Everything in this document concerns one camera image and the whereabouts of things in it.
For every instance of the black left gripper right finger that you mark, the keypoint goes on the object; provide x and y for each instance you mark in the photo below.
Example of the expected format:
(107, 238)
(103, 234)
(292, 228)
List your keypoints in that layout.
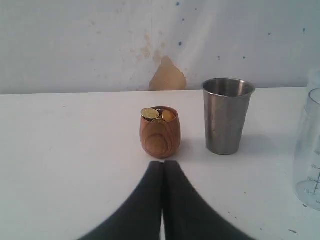
(186, 214)

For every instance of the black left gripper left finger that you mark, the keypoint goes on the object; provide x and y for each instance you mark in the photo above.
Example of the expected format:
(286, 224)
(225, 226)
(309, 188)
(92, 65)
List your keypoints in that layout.
(140, 216)

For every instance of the brown wooden cup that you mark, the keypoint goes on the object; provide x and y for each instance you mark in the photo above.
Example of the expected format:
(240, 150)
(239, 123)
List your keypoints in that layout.
(161, 140)

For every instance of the gold coins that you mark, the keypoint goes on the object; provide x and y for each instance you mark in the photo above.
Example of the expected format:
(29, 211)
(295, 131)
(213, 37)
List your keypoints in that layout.
(159, 115)

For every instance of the stainless steel cup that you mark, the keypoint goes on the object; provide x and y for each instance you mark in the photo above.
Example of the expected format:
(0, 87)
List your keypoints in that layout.
(226, 102)

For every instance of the clear glass with amber liquid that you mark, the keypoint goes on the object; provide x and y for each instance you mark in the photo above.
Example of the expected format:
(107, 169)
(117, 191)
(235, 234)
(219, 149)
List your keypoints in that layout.
(306, 165)

